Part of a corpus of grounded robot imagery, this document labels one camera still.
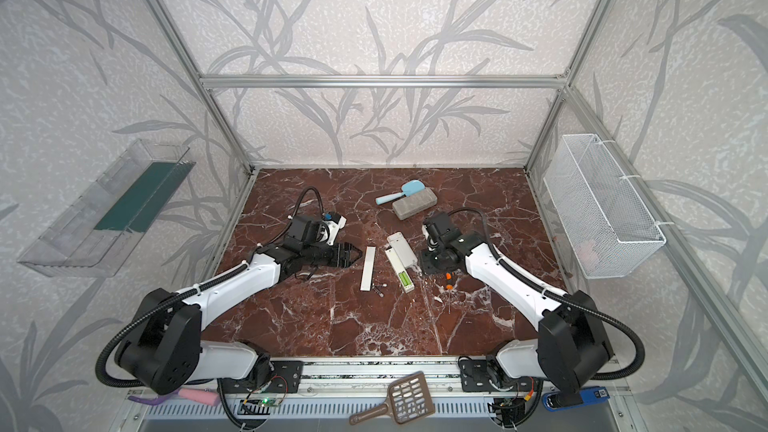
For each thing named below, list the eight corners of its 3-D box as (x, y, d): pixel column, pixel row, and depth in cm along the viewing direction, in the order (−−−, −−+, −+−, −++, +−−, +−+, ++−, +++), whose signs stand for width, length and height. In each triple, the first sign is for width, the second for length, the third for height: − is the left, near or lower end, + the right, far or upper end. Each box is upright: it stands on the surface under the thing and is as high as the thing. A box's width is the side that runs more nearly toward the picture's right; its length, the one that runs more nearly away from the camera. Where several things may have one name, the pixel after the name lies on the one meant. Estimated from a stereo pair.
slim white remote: (403, 294, 90) (403, 291, 88) (385, 253, 98) (384, 250, 97) (415, 289, 91) (415, 286, 89) (395, 249, 99) (395, 245, 98)
